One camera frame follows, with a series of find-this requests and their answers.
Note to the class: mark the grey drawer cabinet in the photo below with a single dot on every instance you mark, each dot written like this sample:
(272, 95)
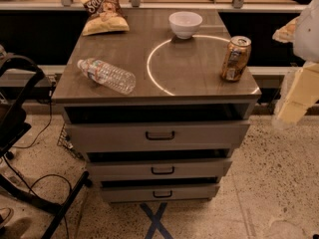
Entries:
(176, 81)

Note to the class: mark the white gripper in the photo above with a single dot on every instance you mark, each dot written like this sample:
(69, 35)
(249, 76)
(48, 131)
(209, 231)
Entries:
(307, 34)

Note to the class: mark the drawer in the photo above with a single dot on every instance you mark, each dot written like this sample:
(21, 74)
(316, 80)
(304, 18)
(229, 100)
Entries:
(159, 193)
(142, 136)
(159, 169)

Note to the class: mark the white bowl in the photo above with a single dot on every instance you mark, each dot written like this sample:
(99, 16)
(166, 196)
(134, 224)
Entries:
(184, 24)

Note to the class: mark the clear plastic water bottle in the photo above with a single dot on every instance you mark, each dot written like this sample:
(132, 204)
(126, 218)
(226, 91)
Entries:
(108, 75)

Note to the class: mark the gold soda can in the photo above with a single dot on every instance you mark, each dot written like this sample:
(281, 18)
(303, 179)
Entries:
(236, 58)

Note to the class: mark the wire basket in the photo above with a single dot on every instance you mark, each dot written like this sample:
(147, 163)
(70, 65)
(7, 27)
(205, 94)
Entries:
(64, 141)

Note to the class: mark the chip bag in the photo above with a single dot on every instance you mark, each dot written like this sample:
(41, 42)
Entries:
(104, 16)

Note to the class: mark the top drawer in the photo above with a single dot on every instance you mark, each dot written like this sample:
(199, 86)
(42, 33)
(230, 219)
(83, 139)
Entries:
(142, 136)

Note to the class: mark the blue tape cross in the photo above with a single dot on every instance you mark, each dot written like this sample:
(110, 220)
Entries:
(155, 219)

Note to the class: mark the middle drawer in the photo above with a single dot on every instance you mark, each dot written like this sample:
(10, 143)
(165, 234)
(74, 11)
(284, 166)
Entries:
(159, 169)

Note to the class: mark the bottom drawer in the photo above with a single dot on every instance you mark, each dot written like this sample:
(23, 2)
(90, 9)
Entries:
(159, 193)

